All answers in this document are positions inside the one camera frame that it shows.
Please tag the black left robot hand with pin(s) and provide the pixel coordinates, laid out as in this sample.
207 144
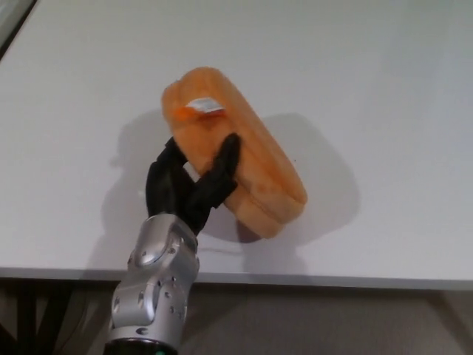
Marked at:
166 192

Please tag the orange soft plush plate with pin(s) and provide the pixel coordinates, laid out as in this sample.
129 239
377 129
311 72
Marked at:
229 122

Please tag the black-framed grey panel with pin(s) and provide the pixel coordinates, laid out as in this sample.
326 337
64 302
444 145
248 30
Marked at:
9 22

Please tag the black table leg frame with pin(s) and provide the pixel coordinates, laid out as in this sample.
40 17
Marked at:
33 318

